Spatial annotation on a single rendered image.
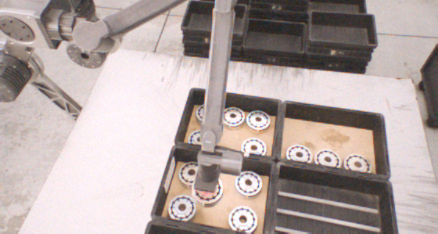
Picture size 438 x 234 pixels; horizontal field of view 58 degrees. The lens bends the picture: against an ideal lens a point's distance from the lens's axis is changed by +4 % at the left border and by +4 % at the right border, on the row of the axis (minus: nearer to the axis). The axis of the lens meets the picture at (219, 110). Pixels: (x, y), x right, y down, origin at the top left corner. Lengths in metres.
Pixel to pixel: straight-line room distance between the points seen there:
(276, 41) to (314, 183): 1.40
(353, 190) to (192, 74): 0.99
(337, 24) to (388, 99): 0.83
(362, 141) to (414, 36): 2.06
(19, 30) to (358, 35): 2.05
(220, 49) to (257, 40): 1.68
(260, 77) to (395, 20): 1.96
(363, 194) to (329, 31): 1.38
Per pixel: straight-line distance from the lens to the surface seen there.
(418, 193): 1.80
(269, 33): 2.76
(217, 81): 1.03
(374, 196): 1.58
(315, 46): 2.46
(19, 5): 1.21
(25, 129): 2.95
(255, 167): 1.47
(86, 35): 1.10
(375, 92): 2.06
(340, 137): 1.67
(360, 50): 2.51
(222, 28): 1.03
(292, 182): 1.52
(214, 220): 1.43
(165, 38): 3.30
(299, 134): 1.64
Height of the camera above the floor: 2.15
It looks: 52 degrees down
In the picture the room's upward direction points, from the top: straight up
